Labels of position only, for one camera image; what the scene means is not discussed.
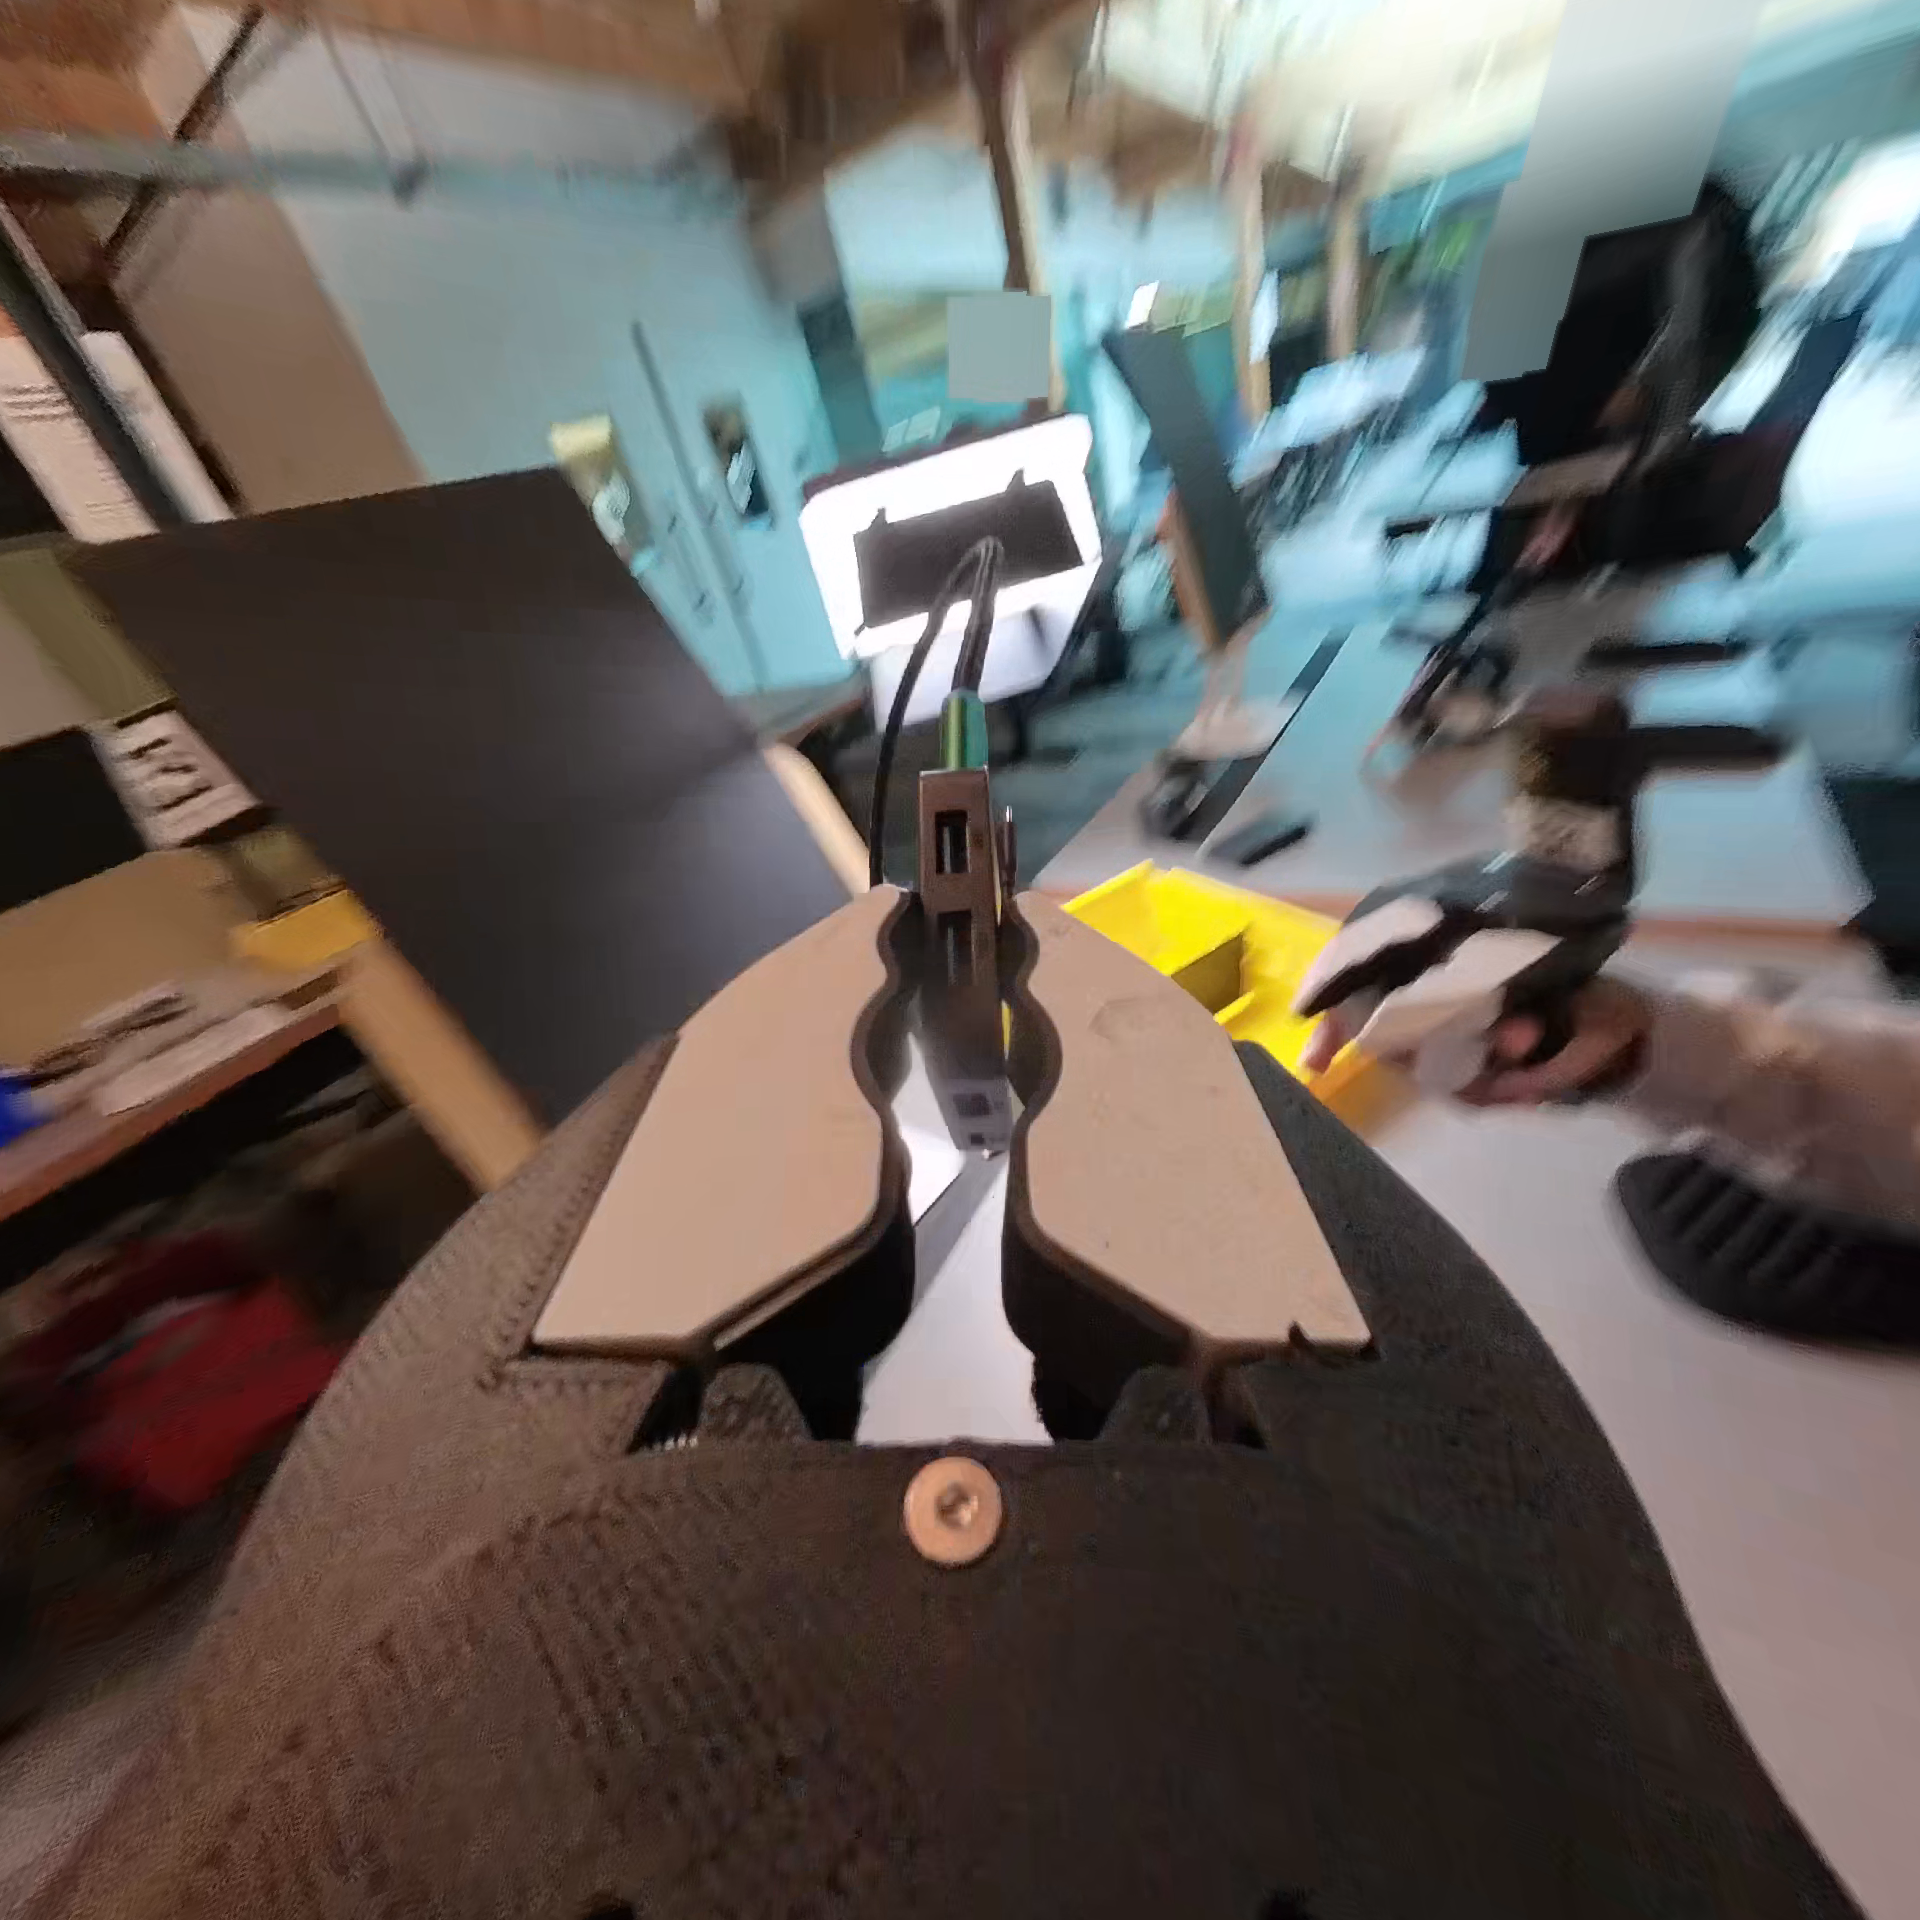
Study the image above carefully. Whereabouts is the yellow plastic bin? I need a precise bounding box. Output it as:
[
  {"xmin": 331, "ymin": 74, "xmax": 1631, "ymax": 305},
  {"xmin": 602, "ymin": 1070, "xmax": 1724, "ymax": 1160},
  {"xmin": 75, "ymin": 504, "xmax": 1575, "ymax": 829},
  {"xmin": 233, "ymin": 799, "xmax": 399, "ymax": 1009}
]
[{"xmin": 1058, "ymin": 856, "xmax": 1420, "ymax": 1118}]

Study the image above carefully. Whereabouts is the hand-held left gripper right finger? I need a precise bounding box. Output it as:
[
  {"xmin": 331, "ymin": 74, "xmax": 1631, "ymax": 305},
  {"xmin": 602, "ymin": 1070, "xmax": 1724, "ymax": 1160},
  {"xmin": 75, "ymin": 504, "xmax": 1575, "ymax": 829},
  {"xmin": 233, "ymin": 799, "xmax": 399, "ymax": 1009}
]
[{"xmin": 1001, "ymin": 888, "xmax": 1376, "ymax": 1378}]

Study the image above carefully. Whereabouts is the red bag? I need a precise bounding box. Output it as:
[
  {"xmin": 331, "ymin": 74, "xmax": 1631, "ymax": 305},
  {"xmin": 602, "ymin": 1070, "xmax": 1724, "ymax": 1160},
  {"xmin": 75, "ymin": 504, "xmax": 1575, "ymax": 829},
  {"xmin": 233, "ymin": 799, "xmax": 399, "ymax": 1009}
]
[{"xmin": 19, "ymin": 1236, "xmax": 353, "ymax": 1511}]

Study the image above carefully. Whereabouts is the cardboard box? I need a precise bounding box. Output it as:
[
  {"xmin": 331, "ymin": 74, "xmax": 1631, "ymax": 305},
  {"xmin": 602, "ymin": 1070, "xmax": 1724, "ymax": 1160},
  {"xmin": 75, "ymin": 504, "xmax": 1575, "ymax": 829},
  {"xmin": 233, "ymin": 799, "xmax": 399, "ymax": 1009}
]
[{"xmin": 110, "ymin": 195, "xmax": 430, "ymax": 520}]

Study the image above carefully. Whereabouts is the grey usb hub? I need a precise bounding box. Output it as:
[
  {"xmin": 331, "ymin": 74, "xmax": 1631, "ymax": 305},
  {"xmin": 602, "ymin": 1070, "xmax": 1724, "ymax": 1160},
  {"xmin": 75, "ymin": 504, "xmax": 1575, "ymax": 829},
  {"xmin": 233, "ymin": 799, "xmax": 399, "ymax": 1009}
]
[{"xmin": 913, "ymin": 762, "xmax": 1006, "ymax": 1156}]

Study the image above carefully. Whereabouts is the black cable with green plugs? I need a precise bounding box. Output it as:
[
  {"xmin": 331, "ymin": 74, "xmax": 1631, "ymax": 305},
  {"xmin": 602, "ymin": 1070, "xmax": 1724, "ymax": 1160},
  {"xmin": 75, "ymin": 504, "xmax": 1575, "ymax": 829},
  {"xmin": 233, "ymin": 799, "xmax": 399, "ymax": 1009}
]
[{"xmin": 864, "ymin": 536, "xmax": 1001, "ymax": 898}]

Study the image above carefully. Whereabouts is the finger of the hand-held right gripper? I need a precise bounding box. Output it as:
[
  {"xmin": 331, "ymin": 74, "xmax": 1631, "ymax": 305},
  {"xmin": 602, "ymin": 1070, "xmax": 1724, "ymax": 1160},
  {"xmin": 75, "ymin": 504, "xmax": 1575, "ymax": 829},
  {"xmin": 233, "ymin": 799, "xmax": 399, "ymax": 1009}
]
[
  {"xmin": 1294, "ymin": 891, "xmax": 1483, "ymax": 1035},
  {"xmin": 1351, "ymin": 932, "xmax": 1567, "ymax": 1063}
]

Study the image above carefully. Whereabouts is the black chair armrest pad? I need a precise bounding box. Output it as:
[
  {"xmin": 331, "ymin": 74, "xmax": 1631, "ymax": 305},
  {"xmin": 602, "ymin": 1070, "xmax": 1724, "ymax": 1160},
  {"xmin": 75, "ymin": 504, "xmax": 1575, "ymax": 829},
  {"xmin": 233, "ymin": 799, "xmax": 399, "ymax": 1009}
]
[{"xmin": 1613, "ymin": 1147, "xmax": 1920, "ymax": 1354}]

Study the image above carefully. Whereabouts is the studio light panel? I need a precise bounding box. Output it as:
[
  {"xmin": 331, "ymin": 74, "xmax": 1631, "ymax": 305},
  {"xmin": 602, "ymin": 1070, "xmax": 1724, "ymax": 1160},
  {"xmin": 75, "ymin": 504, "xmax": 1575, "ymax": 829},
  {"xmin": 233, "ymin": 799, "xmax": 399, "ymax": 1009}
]
[{"xmin": 797, "ymin": 414, "xmax": 1108, "ymax": 699}]

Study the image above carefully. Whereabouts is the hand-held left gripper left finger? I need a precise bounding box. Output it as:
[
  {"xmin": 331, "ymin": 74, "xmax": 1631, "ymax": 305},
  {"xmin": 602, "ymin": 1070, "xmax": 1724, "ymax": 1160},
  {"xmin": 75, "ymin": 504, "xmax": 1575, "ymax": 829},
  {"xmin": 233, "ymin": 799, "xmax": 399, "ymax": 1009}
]
[{"xmin": 532, "ymin": 884, "xmax": 918, "ymax": 1364}]

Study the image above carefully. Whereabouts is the person's right forearm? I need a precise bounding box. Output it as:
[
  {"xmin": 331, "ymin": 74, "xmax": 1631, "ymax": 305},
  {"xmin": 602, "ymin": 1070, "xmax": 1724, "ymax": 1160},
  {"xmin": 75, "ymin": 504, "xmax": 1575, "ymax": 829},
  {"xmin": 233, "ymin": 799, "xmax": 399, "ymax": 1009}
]
[{"xmin": 1627, "ymin": 972, "xmax": 1920, "ymax": 1196}]

